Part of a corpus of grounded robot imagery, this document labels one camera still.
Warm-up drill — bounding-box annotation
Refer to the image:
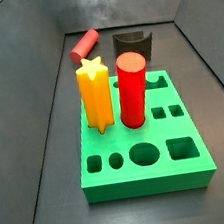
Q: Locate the red round cylinder peg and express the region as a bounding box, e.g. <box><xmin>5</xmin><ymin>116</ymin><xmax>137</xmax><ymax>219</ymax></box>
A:
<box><xmin>116</xmin><ymin>52</ymin><xmax>146</xmax><ymax>129</ymax></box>

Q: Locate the green shape-sorter block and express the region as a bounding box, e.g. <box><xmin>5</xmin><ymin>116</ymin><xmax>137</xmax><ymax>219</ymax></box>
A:
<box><xmin>81</xmin><ymin>71</ymin><xmax>217</xmax><ymax>203</ymax></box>

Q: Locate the pink-red oval peg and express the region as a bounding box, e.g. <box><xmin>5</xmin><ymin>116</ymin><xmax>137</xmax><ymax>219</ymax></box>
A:
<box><xmin>70</xmin><ymin>29</ymin><xmax>100</xmax><ymax>64</ymax></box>

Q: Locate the yellow star-shaped peg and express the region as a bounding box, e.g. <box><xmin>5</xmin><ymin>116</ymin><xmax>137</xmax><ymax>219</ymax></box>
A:
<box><xmin>75</xmin><ymin>56</ymin><xmax>114</xmax><ymax>134</ymax></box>

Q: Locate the black cradle fixture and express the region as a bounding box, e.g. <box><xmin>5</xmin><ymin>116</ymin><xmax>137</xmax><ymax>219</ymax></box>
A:
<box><xmin>113</xmin><ymin>31</ymin><xmax>153</xmax><ymax>60</ymax></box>

